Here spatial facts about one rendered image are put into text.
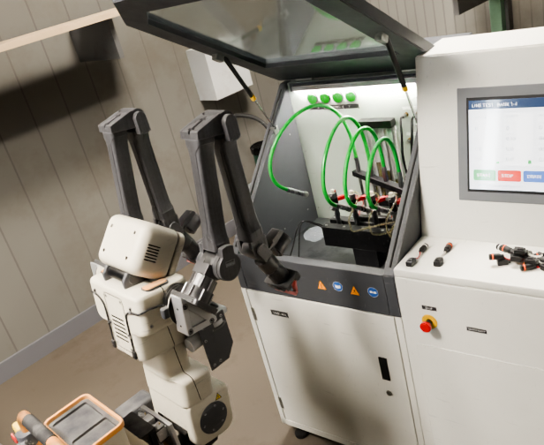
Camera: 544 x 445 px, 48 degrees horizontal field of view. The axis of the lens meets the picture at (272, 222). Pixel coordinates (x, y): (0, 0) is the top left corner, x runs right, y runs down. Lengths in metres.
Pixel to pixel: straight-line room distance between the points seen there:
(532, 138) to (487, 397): 0.82
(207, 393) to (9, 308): 2.29
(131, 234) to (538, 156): 1.18
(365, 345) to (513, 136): 0.87
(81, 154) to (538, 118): 2.88
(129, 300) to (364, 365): 0.97
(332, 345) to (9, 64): 2.50
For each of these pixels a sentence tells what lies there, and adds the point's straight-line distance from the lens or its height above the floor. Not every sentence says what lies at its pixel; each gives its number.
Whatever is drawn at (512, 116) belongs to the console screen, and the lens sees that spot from 1.94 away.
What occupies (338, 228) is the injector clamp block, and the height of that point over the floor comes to 0.98.
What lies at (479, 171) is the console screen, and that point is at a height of 1.20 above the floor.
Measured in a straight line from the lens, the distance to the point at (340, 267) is 2.08.
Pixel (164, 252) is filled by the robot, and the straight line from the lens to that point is 1.70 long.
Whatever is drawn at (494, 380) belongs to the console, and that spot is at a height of 0.62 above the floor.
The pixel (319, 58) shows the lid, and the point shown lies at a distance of 2.27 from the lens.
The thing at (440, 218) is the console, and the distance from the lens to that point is 2.08.
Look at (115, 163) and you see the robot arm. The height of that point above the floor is 1.49.
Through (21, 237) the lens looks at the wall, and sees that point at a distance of 3.96.
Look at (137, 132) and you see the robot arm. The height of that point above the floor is 1.56.
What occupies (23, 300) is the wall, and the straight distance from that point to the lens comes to 4.05.
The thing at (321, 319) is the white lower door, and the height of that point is 0.72.
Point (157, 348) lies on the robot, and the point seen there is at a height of 1.03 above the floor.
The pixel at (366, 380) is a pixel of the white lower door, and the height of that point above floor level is 0.47.
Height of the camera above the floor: 1.98
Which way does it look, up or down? 24 degrees down
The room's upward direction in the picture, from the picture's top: 15 degrees counter-clockwise
